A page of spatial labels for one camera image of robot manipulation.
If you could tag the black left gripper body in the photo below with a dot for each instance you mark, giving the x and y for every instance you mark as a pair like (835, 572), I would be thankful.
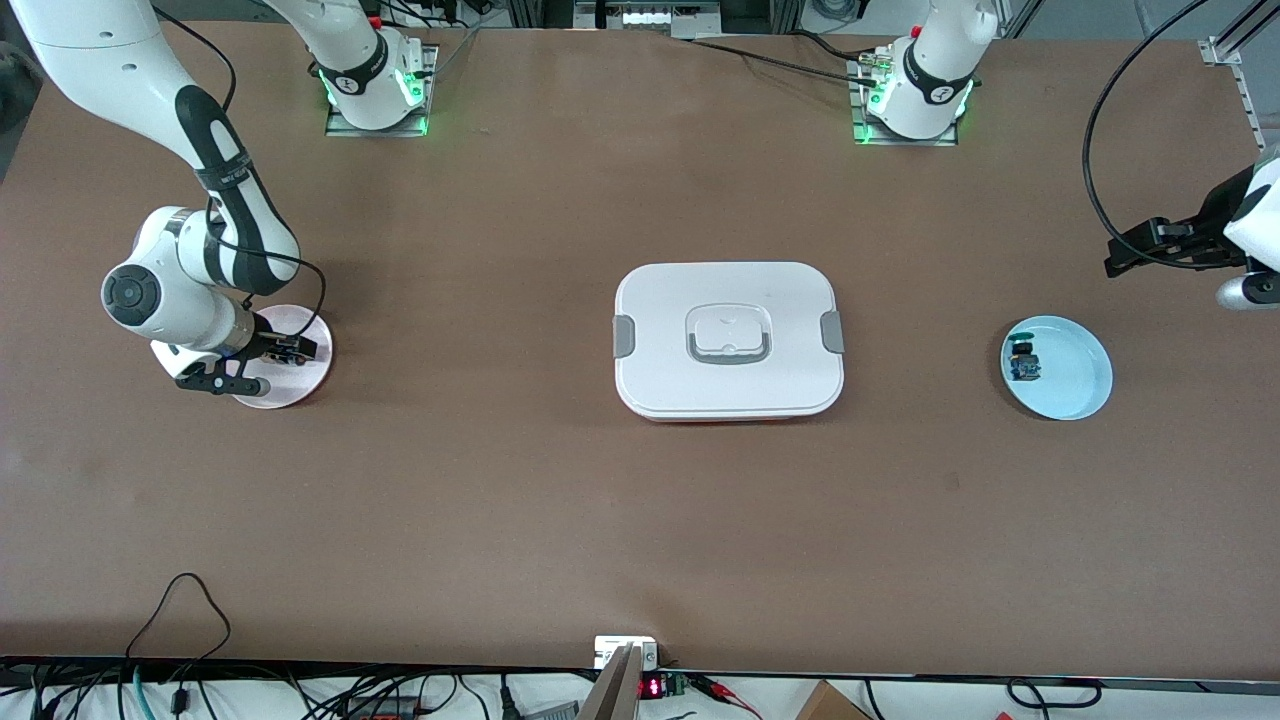
(1206, 231)

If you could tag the orange push-button switch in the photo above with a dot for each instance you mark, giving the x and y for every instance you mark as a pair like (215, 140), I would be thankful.
(290, 352)

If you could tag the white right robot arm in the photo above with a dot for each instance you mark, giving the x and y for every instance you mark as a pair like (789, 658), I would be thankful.
(100, 60)

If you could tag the white lunch box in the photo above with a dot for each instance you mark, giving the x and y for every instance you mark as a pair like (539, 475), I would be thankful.
(660, 300)

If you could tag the brown cardboard box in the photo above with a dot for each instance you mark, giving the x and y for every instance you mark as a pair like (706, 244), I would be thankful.
(830, 705)

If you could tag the pink round plate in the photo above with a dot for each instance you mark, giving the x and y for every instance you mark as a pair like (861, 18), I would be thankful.
(300, 385)

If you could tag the light blue round plate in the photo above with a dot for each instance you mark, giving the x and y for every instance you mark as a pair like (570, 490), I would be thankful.
(1075, 380)

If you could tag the red LED display module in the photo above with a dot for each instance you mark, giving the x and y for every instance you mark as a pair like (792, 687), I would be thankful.
(652, 687)

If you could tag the white LED strip device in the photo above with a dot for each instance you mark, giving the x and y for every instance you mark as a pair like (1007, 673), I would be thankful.
(660, 17)

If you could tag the red alligator clip leads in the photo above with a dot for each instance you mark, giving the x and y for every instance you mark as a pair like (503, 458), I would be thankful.
(725, 690)

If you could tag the aluminium profile frame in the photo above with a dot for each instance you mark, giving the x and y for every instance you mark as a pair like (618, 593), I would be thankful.
(1248, 95)

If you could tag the blue switch module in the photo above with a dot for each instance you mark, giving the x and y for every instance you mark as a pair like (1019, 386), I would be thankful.
(1024, 365)

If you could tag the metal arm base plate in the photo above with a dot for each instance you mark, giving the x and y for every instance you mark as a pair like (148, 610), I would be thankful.
(905, 143)
(380, 132)

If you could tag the white table edge bracket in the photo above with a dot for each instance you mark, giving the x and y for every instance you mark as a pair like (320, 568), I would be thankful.
(610, 648)

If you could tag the aluminium camera post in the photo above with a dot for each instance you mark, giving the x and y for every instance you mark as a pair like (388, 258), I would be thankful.
(612, 695)

